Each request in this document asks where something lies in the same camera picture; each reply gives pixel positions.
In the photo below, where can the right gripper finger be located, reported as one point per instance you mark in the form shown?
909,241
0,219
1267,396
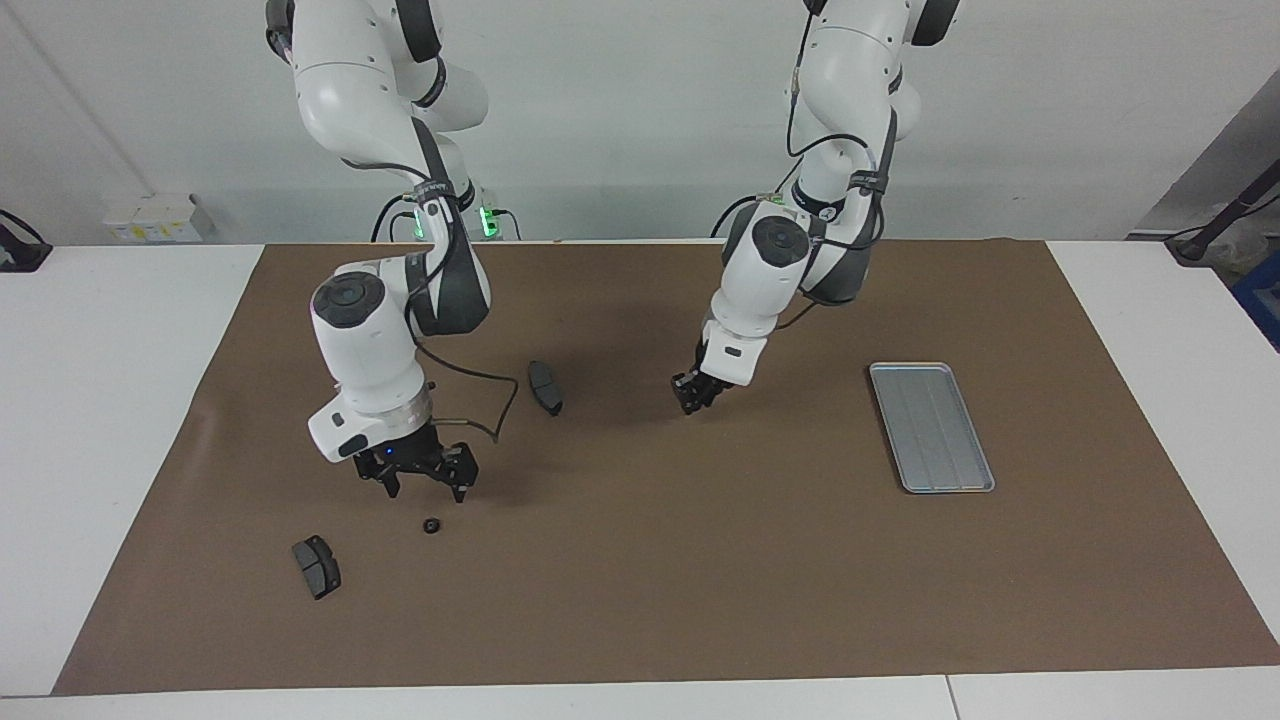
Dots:
463,482
391,484

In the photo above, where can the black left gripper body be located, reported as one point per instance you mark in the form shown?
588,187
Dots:
708,383

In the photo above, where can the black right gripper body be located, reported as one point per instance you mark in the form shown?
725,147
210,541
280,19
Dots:
415,455

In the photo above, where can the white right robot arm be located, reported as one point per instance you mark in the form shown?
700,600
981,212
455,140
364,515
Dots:
365,350

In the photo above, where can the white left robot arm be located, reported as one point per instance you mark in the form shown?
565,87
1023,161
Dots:
770,270

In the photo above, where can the silver ribbed metal tray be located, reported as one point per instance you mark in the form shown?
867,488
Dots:
930,430

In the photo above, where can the short grey brake pad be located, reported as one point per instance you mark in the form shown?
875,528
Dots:
318,568

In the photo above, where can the long grey brake pad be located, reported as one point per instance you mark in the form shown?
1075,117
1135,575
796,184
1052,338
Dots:
546,390

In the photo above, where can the brown paper table mat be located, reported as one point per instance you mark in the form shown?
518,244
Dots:
640,550

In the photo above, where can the black object on table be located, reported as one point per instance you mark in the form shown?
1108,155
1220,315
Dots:
20,255

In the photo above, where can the black stand pole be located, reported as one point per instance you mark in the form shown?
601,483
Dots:
1230,212

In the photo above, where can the blue box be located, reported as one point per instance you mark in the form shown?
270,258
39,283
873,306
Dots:
1265,300

